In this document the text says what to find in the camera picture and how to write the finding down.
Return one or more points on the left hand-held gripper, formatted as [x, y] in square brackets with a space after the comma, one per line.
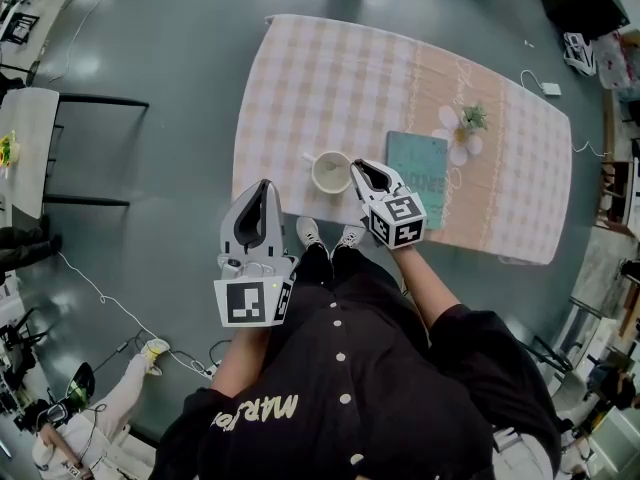
[245, 302]

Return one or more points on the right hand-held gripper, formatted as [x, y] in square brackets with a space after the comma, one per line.
[397, 220]

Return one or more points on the white ceramic cup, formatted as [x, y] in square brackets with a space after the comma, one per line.
[331, 172]

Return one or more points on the white spoon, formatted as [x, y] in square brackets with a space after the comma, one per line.
[309, 157]

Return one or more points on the person's right forearm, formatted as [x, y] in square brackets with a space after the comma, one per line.
[425, 283]

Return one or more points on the person's left forearm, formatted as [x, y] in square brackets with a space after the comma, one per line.
[240, 363]

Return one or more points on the teal book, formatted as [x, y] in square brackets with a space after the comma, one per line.
[417, 163]

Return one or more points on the person's left white shoe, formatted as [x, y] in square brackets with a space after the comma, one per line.
[311, 233]

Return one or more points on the person's white shoe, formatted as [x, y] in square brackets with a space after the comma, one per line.
[311, 233]
[348, 239]

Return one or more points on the person's right white shoe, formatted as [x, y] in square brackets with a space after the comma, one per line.
[348, 239]

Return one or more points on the person's black trousers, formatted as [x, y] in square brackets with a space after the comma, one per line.
[320, 268]

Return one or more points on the pink checked tablecloth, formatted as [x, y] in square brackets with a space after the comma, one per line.
[325, 88]

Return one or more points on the small green potted plant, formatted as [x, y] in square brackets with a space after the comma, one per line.
[475, 116]

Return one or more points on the person's black buttoned shirt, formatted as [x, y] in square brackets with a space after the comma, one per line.
[350, 393]

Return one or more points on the white power adapter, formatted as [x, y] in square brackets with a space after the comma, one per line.
[551, 89]

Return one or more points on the yellow flower ornament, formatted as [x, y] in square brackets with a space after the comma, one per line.
[7, 149]

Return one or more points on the white table with black frame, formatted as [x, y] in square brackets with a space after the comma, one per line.
[27, 148]

